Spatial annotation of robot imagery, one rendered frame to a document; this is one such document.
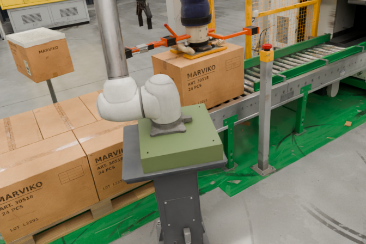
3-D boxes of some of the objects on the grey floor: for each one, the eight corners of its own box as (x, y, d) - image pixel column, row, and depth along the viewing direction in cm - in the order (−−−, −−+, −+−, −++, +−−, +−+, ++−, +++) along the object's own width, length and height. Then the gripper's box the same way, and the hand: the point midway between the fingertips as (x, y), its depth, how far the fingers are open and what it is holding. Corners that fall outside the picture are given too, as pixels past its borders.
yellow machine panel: (87, 18, 963) (66, -72, 851) (95, 23, 891) (73, -76, 779) (10, 32, 875) (-25, -67, 763) (11, 38, 802) (-27, -70, 690)
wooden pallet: (128, 131, 325) (126, 119, 318) (175, 182, 247) (174, 168, 240) (3, 177, 273) (-3, 164, 267) (13, 260, 195) (5, 244, 189)
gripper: (154, -6, 189) (159, 29, 198) (138, -8, 208) (142, 24, 218) (144, -5, 185) (148, 31, 195) (127, -7, 205) (133, 26, 215)
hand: (145, 25), depth 206 cm, fingers open, 13 cm apart
